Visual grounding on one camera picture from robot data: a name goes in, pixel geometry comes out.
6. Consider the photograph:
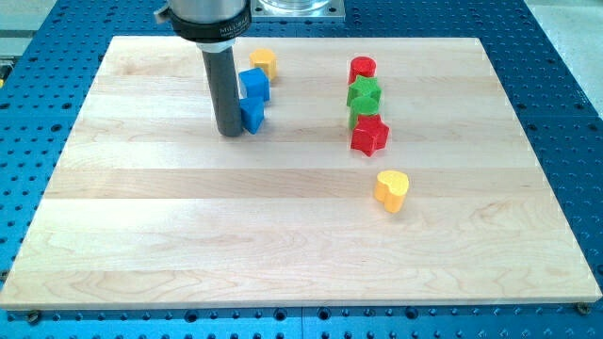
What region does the red star block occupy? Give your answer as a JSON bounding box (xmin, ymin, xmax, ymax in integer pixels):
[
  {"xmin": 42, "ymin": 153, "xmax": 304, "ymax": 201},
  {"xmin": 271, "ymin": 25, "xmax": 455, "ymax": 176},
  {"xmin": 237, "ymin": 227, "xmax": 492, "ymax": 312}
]
[{"xmin": 350, "ymin": 114, "xmax": 390, "ymax": 156}]

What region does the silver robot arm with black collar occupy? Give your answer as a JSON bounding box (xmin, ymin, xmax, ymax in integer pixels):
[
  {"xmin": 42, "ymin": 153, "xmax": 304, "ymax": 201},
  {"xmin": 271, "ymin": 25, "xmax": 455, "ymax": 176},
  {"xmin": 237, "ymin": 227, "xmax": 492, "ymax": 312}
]
[{"xmin": 154, "ymin": 0, "xmax": 252, "ymax": 53}]

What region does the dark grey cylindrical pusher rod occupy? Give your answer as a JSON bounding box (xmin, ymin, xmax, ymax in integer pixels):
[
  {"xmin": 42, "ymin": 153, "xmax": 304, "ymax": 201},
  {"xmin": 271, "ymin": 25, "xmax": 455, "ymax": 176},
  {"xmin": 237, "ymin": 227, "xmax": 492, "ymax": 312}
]
[{"xmin": 203, "ymin": 47, "xmax": 243, "ymax": 137}]

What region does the green cylinder block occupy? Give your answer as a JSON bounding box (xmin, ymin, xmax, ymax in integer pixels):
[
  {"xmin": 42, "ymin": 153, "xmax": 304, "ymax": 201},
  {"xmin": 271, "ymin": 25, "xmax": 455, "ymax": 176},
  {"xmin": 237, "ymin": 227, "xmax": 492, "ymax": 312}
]
[{"xmin": 348, "ymin": 96, "xmax": 380, "ymax": 130}]

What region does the blue cube block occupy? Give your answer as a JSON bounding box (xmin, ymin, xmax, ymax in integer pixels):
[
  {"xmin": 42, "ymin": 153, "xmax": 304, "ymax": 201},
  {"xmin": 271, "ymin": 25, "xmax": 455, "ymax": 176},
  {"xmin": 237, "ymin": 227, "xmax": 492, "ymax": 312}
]
[{"xmin": 238, "ymin": 68, "xmax": 270, "ymax": 102}]

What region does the red cylinder block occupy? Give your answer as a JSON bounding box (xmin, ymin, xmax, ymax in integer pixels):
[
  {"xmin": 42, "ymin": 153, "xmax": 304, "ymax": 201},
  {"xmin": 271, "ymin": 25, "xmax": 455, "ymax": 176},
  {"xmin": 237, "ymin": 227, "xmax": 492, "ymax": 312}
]
[{"xmin": 348, "ymin": 56, "xmax": 377, "ymax": 85}]

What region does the green star block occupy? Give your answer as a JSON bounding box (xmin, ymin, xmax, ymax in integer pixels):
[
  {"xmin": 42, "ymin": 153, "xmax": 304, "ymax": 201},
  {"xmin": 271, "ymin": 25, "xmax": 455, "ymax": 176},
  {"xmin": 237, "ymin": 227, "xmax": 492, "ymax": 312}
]
[{"xmin": 347, "ymin": 75, "xmax": 382, "ymax": 106}]

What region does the yellow pentagon block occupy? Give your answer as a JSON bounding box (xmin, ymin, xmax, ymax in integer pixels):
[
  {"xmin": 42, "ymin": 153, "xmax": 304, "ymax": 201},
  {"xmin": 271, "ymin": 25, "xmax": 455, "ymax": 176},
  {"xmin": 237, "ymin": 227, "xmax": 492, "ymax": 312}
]
[{"xmin": 249, "ymin": 48, "xmax": 277, "ymax": 80}]

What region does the light wooden board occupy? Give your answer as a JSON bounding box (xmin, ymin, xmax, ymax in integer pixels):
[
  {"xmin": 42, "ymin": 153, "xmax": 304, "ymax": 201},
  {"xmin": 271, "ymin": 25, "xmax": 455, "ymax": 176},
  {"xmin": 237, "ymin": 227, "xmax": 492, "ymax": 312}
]
[{"xmin": 1, "ymin": 36, "xmax": 601, "ymax": 310}]

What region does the blue triangular block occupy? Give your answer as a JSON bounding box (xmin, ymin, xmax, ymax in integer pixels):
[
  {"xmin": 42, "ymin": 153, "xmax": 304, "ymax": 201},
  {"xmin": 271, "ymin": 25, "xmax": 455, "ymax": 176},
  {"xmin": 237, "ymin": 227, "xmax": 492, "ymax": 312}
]
[{"xmin": 239, "ymin": 97, "xmax": 265, "ymax": 135}]

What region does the blue perforated metal table plate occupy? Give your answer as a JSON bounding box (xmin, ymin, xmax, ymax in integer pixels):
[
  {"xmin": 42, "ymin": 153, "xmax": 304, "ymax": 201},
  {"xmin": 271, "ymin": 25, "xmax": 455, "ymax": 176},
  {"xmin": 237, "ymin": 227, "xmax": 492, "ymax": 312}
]
[{"xmin": 1, "ymin": 0, "xmax": 602, "ymax": 338}]

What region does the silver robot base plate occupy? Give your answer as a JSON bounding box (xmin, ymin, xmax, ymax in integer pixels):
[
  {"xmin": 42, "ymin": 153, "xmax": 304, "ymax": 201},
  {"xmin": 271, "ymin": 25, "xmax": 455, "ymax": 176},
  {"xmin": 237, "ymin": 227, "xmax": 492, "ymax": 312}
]
[{"xmin": 251, "ymin": 0, "xmax": 346, "ymax": 22}]

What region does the yellow heart block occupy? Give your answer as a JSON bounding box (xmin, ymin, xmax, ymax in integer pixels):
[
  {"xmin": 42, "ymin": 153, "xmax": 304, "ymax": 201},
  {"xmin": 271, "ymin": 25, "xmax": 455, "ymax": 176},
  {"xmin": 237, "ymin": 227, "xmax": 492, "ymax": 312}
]
[{"xmin": 373, "ymin": 169, "xmax": 410, "ymax": 214}]

